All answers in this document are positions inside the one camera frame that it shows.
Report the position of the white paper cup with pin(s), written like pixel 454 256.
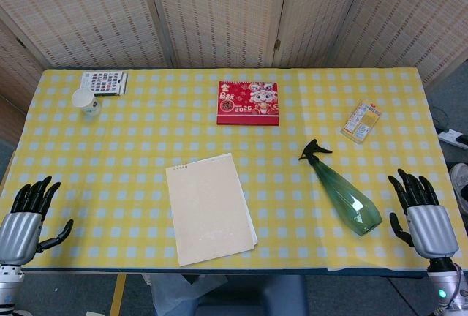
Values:
pixel 85 102

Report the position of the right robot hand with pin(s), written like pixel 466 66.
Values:
pixel 429 228

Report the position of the woven folding screen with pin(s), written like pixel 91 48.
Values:
pixel 234 16

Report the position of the white shoe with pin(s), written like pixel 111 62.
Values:
pixel 460 186

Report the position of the beige paper notepad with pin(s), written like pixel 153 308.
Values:
pixel 210 210

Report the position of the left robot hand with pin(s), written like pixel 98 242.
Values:
pixel 20 228

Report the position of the green spray bottle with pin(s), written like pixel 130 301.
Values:
pixel 342 195

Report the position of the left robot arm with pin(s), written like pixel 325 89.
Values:
pixel 9 286

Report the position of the box with colourful print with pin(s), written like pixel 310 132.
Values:
pixel 104 82

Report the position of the blue chair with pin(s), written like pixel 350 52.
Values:
pixel 234 296

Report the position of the white power strip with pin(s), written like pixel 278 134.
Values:
pixel 452 136

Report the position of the red desk calendar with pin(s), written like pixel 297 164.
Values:
pixel 248 103

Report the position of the yellow checkered tablecloth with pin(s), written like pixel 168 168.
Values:
pixel 226 169

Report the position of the yellow packaged item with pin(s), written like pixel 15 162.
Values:
pixel 362 122

